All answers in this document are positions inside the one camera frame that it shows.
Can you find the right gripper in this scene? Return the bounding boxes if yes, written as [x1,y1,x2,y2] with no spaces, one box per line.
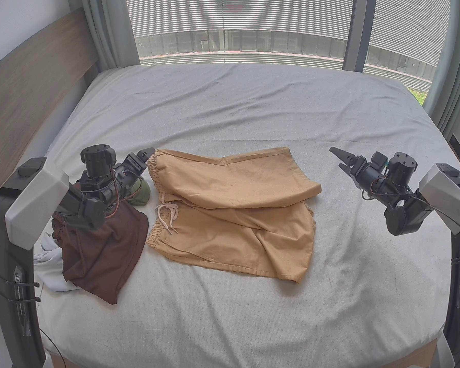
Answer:
[328,146,386,198]

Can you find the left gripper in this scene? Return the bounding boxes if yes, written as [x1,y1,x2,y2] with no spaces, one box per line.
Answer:
[113,147,156,184]

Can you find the tan shorts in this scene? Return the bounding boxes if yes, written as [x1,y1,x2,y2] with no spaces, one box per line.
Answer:
[145,147,323,284]

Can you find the bed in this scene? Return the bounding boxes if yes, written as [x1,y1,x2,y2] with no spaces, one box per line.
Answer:
[0,8,460,368]

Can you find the green garment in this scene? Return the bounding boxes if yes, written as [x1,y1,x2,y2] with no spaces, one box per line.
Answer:
[127,178,151,207]

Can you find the brown shorts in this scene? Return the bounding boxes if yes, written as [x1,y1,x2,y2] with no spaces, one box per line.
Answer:
[51,201,150,306]

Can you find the grey-green curtain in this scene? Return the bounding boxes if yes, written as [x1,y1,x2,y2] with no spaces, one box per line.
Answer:
[65,0,140,76]
[422,0,460,137]

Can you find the white garment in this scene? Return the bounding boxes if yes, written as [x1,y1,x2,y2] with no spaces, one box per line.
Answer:
[32,232,83,293]

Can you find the window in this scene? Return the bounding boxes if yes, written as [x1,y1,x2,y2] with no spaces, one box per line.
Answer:
[123,0,451,104]

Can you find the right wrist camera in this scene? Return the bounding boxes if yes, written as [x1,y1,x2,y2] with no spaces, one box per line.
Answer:
[370,151,391,172]

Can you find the black cable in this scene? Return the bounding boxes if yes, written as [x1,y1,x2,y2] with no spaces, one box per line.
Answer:
[41,326,66,368]

